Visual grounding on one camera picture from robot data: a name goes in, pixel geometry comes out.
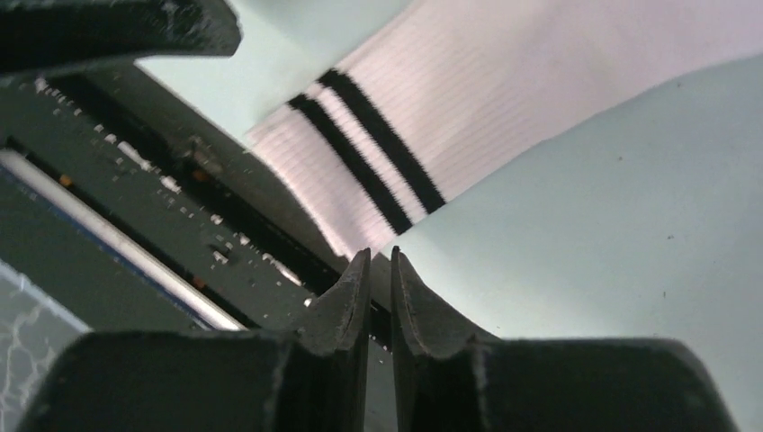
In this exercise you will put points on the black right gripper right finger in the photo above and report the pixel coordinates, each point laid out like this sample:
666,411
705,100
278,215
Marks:
451,375

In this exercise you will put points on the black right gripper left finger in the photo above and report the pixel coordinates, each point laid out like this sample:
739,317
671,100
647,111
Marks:
310,377

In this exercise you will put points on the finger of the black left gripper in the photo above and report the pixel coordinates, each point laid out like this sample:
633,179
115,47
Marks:
61,37

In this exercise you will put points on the white sock with black stripes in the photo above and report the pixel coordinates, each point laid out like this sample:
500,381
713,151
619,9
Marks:
450,91

